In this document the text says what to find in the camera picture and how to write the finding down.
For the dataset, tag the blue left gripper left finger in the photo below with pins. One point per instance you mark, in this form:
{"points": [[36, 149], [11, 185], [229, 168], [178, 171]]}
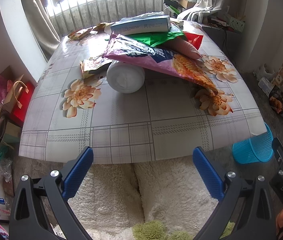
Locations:
{"points": [[75, 171]]}

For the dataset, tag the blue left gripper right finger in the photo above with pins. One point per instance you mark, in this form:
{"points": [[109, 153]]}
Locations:
{"points": [[209, 175]]}

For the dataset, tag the gold snack wrapper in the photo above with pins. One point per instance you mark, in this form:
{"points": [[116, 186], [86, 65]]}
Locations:
{"points": [[94, 65]]}

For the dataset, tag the white yogurt drink bottle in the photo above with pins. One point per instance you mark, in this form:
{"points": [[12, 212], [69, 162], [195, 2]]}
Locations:
{"points": [[125, 78]]}

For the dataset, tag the pink chips bag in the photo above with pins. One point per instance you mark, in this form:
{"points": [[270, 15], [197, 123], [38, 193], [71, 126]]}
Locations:
{"points": [[127, 50]]}

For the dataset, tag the green chips bag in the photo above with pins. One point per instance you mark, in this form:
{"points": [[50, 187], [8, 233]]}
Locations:
{"points": [[157, 38]]}

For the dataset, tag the blue white tissue box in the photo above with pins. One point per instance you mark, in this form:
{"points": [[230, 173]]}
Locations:
{"points": [[142, 25]]}

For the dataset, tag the blue plastic trash basket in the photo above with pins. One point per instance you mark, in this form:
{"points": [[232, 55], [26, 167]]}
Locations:
{"points": [[255, 149]]}

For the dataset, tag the floral plastic tablecloth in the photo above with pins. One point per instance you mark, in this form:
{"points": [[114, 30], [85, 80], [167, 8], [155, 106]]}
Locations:
{"points": [[161, 120]]}

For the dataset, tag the black orange snack bag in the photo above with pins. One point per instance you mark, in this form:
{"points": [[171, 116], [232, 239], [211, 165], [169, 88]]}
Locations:
{"points": [[276, 100]]}

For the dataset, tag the red gift bag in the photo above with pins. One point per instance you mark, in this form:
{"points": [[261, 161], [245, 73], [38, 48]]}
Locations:
{"points": [[22, 93]]}

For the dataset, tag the dark grey cabinet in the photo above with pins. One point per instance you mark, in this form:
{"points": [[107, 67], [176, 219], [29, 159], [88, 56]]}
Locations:
{"points": [[227, 39]]}

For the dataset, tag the red snack bag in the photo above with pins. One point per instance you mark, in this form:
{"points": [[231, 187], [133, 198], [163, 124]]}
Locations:
{"points": [[194, 39]]}

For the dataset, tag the open gold snack packet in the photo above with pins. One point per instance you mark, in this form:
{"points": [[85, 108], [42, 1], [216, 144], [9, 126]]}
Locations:
{"points": [[78, 35]]}

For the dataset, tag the small gold snack packet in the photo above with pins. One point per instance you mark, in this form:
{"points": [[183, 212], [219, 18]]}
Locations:
{"points": [[102, 26]]}

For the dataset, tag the metal balcony railing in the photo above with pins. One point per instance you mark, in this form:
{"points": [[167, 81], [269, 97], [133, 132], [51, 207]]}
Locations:
{"points": [[69, 15]]}

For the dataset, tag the right beige curtain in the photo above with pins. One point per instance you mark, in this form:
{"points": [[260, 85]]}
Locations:
{"points": [[202, 8]]}

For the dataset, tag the beige curtain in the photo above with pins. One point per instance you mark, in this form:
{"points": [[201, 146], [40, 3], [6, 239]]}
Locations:
{"points": [[202, 8], [41, 26]]}

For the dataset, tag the left beige curtain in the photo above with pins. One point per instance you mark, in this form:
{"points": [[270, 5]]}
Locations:
{"points": [[41, 26]]}

